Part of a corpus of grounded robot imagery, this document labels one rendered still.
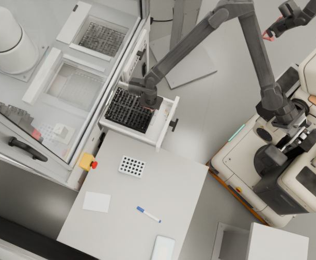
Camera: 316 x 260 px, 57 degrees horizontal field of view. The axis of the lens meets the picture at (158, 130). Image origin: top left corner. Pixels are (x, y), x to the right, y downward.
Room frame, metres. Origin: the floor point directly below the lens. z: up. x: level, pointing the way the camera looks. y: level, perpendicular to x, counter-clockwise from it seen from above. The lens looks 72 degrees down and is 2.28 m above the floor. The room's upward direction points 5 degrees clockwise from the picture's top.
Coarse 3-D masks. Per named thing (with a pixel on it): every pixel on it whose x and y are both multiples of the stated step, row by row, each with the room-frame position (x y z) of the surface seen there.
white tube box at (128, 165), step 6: (126, 156) 0.33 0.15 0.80; (126, 162) 0.30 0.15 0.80; (132, 162) 0.30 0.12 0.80; (138, 162) 0.31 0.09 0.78; (144, 162) 0.31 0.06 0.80; (120, 168) 0.27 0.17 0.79; (126, 168) 0.27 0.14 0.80; (132, 168) 0.28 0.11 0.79; (138, 168) 0.28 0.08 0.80; (144, 168) 0.28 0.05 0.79; (132, 174) 0.24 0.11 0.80; (138, 174) 0.25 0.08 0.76
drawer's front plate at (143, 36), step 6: (144, 30) 1.02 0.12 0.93; (144, 36) 0.99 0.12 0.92; (138, 42) 0.94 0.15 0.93; (144, 42) 0.99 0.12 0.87; (138, 48) 0.91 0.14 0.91; (132, 54) 0.86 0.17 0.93; (132, 60) 0.83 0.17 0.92; (126, 66) 0.79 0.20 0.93; (132, 66) 0.82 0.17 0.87; (126, 72) 0.75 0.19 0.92; (126, 78) 0.75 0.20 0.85
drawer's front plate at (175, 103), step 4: (176, 96) 0.64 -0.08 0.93; (176, 100) 0.62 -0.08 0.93; (176, 104) 0.59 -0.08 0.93; (172, 108) 0.57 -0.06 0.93; (172, 112) 0.55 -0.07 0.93; (168, 116) 0.53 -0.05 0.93; (172, 116) 0.55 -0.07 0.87; (168, 120) 0.50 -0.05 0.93; (168, 124) 0.48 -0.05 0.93; (164, 128) 0.46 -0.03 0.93; (164, 132) 0.44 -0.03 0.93; (160, 136) 0.42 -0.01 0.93; (164, 136) 0.43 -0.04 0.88; (160, 140) 0.40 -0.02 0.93; (156, 144) 0.38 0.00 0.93; (160, 144) 0.38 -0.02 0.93; (156, 148) 0.36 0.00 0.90; (160, 148) 0.38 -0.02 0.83
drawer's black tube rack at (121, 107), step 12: (120, 96) 0.62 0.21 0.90; (132, 96) 0.63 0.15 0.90; (108, 108) 0.55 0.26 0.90; (120, 108) 0.56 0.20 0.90; (132, 108) 0.56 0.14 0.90; (144, 108) 0.57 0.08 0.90; (120, 120) 0.50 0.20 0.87; (132, 120) 0.51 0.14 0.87; (144, 120) 0.50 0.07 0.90; (144, 132) 0.45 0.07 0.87
